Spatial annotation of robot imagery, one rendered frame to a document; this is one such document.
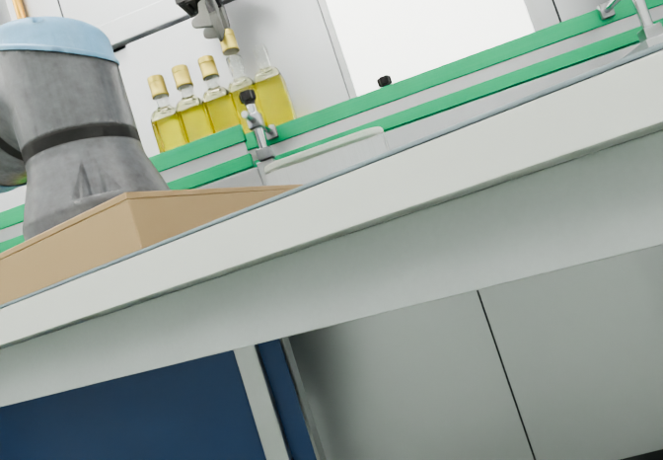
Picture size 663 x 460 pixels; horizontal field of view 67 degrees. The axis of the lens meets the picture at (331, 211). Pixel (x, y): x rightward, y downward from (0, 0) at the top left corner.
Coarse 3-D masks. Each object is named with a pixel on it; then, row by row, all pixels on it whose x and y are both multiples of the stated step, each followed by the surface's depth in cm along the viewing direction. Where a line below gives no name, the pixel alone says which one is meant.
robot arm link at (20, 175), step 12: (0, 0) 63; (0, 12) 62; (0, 24) 61; (0, 156) 55; (12, 156) 55; (0, 168) 57; (12, 168) 57; (24, 168) 58; (0, 180) 59; (12, 180) 60; (24, 180) 61; (0, 192) 63
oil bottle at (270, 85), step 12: (264, 72) 101; (276, 72) 100; (264, 84) 100; (276, 84) 100; (264, 96) 100; (276, 96) 100; (288, 96) 102; (264, 108) 100; (276, 108) 100; (288, 108) 100; (276, 120) 100; (288, 120) 99
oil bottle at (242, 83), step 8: (240, 80) 101; (248, 80) 101; (232, 88) 101; (240, 88) 101; (248, 88) 101; (232, 96) 101; (232, 104) 101; (240, 104) 101; (256, 104) 101; (240, 112) 101; (240, 120) 101; (264, 120) 101; (248, 128) 101
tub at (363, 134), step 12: (360, 132) 66; (372, 132) 66; (324, 144) 67; (336, 144) 66; (348, 144) 67; (288, 156) 68; (300, 156) 67; (312, 156) 68; (264, 168) 69; (276, 168) 69
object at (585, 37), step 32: (544, 32) 91; (576, 32) 90; (608, 32) 90; (448, 64) 94; (480, 64) 93; (512, 64) 92; (544, 64) 91; (384, 96) 95; (416, 96) 95; (448, 96) 93; (480, 96) 93; (288, 128) 98; (320, 128) 97; (352, 128) 96; (384, 128) 95
